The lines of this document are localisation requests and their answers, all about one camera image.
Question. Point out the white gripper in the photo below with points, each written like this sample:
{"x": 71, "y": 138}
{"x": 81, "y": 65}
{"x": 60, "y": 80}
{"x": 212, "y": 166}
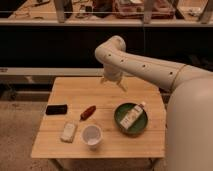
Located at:
{"x": 113, "y": 74}

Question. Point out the white bottle in bowl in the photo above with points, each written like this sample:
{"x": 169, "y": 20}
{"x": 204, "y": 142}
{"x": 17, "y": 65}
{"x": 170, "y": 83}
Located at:
{"x": 132, "y": 115}

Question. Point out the wooden workbench shelf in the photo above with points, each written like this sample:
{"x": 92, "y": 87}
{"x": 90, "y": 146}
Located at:
{"x": 109, "y": 13}

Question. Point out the red sausage-like object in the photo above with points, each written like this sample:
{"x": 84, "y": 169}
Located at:
{"x": 87, "y": 113}

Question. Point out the green bowl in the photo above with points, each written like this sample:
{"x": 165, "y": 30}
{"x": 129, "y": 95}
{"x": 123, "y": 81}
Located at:
{"x": 139, "y": 125}

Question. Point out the white paper cup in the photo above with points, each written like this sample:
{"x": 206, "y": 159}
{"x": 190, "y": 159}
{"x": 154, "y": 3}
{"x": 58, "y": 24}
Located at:
{"x": 92, "y": 136}

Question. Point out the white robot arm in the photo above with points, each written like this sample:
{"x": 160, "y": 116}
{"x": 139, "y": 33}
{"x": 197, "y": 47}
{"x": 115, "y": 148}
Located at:
{"x": 189, "y": 119}

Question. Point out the light wooden table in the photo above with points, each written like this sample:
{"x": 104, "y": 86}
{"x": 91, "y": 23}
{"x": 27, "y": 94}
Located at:
{"x": 79, "y": 93}

